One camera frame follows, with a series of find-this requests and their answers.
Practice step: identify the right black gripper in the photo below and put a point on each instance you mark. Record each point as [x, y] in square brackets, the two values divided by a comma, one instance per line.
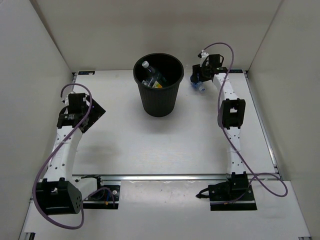
[199, 70]

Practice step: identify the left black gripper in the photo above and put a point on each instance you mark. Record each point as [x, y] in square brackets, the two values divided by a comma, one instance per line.
[96, 112]

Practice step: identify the clear bottle blue label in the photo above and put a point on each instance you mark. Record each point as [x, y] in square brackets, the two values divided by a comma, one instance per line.
[196, 83]

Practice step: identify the clear bottle green label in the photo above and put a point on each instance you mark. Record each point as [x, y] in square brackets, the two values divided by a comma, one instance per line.
[154, 74]

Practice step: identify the clear bottle orange label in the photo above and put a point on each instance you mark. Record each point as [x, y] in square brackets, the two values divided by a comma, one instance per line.
[157, 85]

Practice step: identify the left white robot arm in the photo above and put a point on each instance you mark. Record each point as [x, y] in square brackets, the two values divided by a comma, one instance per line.
[59, 192]

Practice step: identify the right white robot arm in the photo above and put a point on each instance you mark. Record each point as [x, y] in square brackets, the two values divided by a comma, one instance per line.
[230, 118]

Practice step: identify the black plastic waste bin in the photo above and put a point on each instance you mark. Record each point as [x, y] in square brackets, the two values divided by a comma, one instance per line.
[159, 102]

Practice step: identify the right blue table sticker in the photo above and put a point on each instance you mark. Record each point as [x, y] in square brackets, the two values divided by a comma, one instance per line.
[236, 71]

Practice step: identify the blue table sticker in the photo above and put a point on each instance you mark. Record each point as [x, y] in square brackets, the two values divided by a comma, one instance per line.
[236, 71]
[86, 73]

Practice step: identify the left blue table sticker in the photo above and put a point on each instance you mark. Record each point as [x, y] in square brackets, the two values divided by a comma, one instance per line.
[86, 73]

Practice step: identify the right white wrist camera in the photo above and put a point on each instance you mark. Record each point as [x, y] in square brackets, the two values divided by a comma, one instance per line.
[203, 54]

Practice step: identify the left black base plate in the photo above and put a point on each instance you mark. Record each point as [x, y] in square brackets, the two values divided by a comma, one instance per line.
[105, 200]

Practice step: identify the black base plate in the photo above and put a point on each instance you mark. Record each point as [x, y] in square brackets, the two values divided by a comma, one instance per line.
[226, 196]
[105, 200]

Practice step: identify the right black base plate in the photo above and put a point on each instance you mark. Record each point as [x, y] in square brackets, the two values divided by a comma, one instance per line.
[226, 196]

